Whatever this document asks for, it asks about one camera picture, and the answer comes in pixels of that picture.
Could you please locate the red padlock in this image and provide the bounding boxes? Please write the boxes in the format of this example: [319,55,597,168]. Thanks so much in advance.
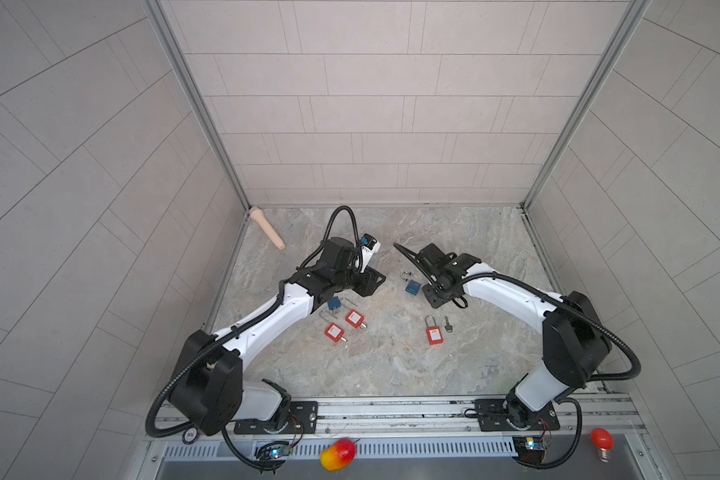
[345,309,367,329]
[424,315,444,345]
[319,311,347,343]

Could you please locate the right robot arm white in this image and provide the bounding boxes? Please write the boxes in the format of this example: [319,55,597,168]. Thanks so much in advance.
[394,243,642,471]

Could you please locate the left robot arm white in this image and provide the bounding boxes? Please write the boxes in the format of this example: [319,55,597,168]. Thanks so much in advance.
[144,231,386,438]

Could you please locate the blue padlock left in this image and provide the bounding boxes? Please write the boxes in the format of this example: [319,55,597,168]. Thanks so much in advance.
[327,296,357,313]

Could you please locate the blue padlock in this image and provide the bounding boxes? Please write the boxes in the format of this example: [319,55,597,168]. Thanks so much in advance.
[400,271,421,296]
[327,296,357,313]

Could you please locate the blue padlock right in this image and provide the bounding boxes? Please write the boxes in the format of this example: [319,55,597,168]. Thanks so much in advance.
[400,271,421,296]

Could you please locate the beige cylinder peg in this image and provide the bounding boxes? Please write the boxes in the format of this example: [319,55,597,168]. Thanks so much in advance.
[249,207,286,251]

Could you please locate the red yellow mango toy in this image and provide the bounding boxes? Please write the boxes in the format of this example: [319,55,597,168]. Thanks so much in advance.
[320,438,357,471]

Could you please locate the red light bulb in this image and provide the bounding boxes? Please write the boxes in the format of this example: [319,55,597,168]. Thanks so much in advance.
[590,428,614,463]

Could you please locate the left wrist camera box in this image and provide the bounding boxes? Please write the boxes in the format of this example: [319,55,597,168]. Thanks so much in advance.
[358,233,380,273]

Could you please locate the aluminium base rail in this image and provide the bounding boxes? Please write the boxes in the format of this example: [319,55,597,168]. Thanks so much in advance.
[133,392,655,480]

